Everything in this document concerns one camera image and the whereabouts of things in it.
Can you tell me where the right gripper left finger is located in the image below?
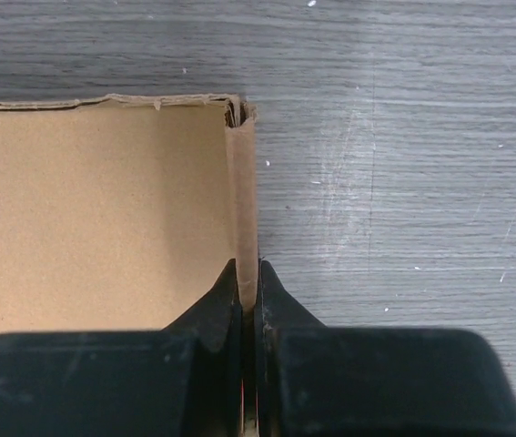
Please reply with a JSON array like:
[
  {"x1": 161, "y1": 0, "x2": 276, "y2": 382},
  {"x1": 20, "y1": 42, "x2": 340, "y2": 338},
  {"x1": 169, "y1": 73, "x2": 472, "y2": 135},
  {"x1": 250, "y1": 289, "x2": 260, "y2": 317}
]
[{"x1": 0, "y1": 262, "x2": 242, "y2": 436}]

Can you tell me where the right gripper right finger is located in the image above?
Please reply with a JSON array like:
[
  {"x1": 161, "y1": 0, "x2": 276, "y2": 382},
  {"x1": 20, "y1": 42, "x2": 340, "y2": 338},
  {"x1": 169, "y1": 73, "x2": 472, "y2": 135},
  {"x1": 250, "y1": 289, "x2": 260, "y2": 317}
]
[{"x1": 254, "y1": 261, "x2": 516, "y2": 436}]

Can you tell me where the cardboard box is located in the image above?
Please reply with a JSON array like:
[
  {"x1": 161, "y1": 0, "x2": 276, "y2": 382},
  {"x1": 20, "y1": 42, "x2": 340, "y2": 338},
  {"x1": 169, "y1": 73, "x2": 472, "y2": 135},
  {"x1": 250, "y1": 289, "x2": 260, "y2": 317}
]
[{"x1": 0, "y1": 94, "x2": 258, "y2": 333}]

